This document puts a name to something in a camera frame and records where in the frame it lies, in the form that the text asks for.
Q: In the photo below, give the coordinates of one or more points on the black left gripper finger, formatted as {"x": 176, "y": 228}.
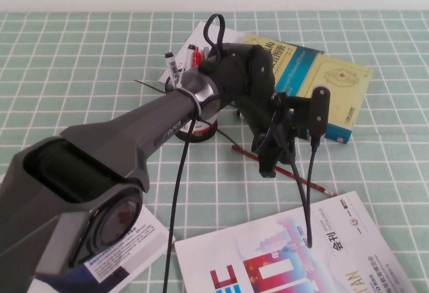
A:
{"x": 268, "y": 164}
{"x": 286, "y": 150}

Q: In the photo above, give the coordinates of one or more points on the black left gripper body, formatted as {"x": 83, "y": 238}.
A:
{"x": 268, "y": 122}

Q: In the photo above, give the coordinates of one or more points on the red pencil with eraser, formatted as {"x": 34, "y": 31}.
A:
{"x": 248, "y": 155}

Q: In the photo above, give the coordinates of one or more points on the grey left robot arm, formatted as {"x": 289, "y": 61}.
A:
{"x": 117, "y": 138}

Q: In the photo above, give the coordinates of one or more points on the black mesh pen holder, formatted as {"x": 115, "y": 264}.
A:
{"x": 204, "y": 133}

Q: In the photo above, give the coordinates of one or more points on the grey pen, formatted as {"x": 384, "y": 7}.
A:
{"x": 205, "y": 51}

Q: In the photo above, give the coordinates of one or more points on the red gel pen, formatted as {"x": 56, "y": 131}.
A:
{"x": 196, "y": 56}

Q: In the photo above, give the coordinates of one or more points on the white pen with black cap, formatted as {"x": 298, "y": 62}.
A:
{"x": 191, "y": 47}

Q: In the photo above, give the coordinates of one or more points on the barcoded white marker pen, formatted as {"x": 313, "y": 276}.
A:
{"x": 174, "y": 68}

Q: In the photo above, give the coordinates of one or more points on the white zip tie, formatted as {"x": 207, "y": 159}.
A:
{"x": 194, "y": 103}

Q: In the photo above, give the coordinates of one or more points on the yellow and teal hardcover book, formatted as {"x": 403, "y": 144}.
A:
{"x": 345, "y": 78}

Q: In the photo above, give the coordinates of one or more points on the white colourful show catalogue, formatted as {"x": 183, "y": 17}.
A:
{"x": 268, "y": 266}

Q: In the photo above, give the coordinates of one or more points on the white paper booklet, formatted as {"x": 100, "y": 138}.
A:
{"x": 196, "y": 36}

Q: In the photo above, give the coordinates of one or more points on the black zip tie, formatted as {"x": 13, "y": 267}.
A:
{"x": 151, "y": 86}

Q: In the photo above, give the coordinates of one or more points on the magazine with suited man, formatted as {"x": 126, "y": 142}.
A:
{"x": 147, "y": 239}

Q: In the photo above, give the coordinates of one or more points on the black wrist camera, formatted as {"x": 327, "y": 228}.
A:
{"x": 320, "y": 108}

